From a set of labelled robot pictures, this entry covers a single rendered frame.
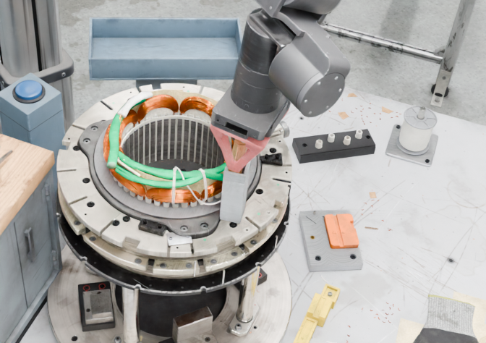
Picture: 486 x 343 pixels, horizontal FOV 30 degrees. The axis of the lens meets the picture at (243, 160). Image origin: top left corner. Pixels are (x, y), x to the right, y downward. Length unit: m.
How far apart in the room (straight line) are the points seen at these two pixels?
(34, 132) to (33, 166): 0.16
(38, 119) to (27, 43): 0.22
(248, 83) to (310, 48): 0.10
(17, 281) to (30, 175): 0.18
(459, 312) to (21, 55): 0.85
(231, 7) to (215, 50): 1.84
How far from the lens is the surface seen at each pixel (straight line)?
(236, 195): 1.13
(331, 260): 1.53
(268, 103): 1.01
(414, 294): 1.55
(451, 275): 1.59
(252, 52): 0.97
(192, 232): 1.15
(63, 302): 1.46
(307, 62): 0.92
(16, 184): 1.26
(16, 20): 1.57
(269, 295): 1.47
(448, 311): 1.53
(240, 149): 1.08
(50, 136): 1.47
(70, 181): 1.22
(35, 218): 1.35
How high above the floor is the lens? 1.99
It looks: 46 degrees down
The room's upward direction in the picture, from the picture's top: 6 degrees clockwise
